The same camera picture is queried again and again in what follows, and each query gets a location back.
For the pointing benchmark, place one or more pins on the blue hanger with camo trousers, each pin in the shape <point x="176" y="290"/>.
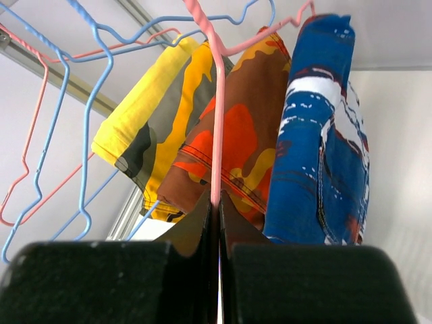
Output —
<point x="48" y="118"/>

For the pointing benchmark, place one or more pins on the grey yellow camouflage trousers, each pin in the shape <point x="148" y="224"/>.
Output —
<point x="150" y="154"/>

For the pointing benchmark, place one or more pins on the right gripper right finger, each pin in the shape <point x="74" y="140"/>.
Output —
<point x="263" y="282"/>

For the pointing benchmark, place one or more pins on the blue hanger with orange trousers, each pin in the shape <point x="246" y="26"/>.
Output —
<point x="115" y="77"/>

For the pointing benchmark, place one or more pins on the blue white patterned trousers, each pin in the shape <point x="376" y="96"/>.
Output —
<point x="319" y="189"/>

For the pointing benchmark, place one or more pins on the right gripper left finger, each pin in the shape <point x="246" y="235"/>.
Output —
<point x="161" y="281"/>

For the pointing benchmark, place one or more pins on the left aluminium frame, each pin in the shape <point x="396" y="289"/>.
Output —
<point x="127" y="217"/>

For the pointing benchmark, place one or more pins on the pink hanger with blue trousers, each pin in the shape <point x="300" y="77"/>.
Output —
<point x="219" y="50"/>

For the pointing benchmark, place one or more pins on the orange brown camouflage trousers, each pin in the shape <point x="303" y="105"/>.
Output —
<point x="255" y="91"/>

